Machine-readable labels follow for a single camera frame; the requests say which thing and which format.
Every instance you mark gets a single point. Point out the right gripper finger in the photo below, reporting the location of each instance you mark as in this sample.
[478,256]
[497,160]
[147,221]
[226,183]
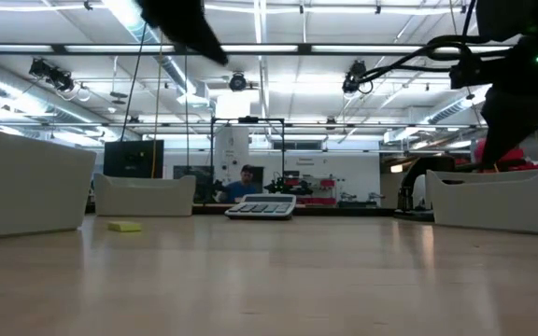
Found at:
[516,121]

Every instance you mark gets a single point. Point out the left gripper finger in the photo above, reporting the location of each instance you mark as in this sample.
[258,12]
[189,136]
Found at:
[210,46]

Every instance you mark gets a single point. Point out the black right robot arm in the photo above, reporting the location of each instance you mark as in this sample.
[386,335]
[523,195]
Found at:
[507,18]

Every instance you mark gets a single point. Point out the red toolbox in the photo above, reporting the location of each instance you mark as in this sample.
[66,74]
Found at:
[514,156]

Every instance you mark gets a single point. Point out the black ceiling spotlight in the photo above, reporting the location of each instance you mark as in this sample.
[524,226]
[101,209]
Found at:
[52,74]
[237,82]

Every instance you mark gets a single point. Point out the grey plastic bin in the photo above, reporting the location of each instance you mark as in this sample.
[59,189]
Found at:
[26,186]
[493,205]
[143,198]

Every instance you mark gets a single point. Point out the black monitor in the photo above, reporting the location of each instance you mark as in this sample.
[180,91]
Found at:
[133,158]

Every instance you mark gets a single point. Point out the dark screen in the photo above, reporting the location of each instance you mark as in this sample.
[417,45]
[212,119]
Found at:
[194,182]

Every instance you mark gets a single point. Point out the person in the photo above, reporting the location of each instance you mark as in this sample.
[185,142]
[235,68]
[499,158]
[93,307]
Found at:
[241,189]

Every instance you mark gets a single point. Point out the grey desk calculator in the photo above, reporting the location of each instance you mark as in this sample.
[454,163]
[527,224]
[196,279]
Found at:
[262,206]

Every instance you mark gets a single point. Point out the yellow sticky note pad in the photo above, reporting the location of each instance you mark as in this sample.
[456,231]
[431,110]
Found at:
[124,227]

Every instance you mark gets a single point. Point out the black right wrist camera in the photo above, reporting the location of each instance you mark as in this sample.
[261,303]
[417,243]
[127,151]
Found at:
[467,76]

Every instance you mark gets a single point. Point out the black overhead camera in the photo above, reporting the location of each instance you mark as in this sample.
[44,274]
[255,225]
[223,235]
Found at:
[355,77]

